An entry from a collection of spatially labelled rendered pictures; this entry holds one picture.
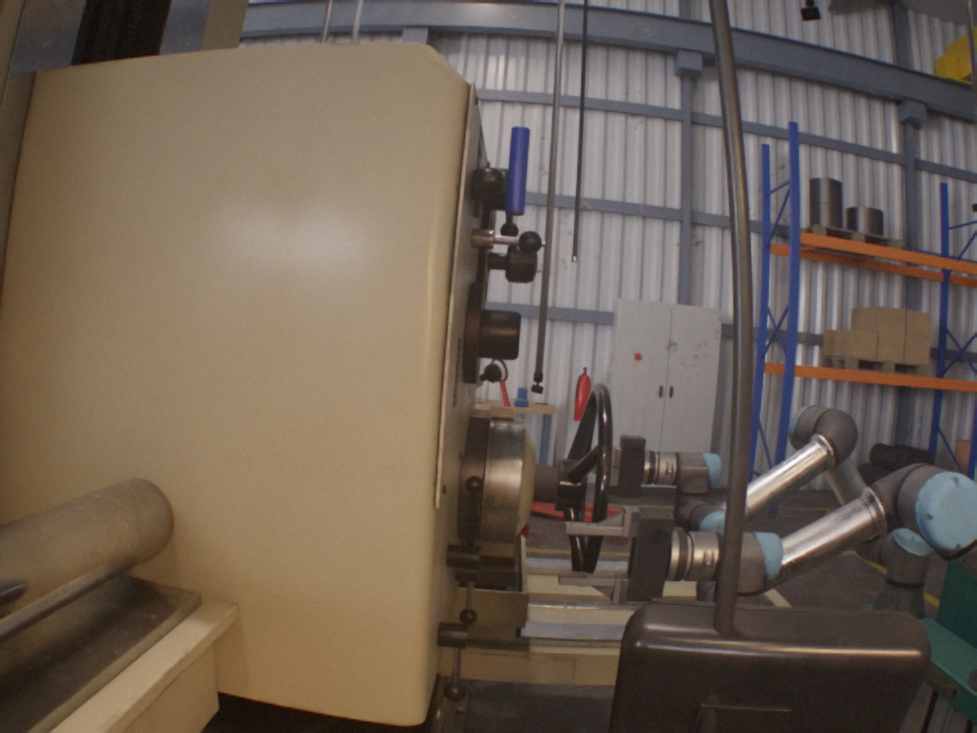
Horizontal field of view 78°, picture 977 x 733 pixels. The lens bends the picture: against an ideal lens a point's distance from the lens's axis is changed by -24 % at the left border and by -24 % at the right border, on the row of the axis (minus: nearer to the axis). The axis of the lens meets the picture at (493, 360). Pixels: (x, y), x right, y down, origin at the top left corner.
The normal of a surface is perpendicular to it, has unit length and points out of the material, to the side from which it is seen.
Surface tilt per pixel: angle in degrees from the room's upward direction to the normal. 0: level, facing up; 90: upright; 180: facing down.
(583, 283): 90
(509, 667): 90
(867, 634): 25
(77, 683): 0
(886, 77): 90
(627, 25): 90
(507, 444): 48
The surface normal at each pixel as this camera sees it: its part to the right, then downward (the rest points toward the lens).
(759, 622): -0.02, -0.94
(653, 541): -0.03, 0.03
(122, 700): 0.08, -1.00
